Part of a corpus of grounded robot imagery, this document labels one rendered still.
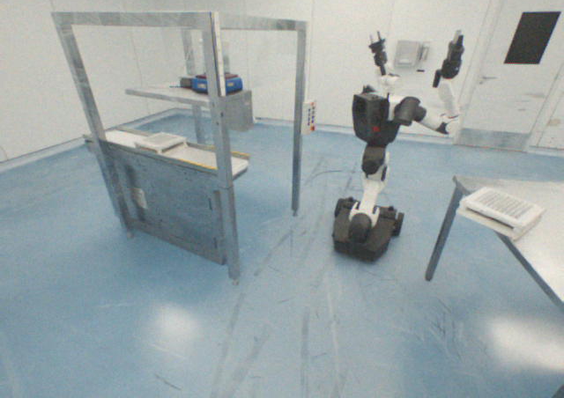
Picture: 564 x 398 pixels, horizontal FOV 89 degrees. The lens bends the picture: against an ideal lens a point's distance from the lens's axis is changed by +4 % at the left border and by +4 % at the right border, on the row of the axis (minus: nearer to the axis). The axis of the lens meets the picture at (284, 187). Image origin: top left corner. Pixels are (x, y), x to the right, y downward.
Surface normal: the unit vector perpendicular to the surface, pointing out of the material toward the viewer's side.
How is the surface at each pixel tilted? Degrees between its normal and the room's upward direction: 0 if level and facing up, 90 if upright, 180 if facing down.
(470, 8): 90
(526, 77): 90
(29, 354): 0
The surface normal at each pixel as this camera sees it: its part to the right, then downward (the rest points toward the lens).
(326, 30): -0.33, 0.44
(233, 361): 0.01, -0.88
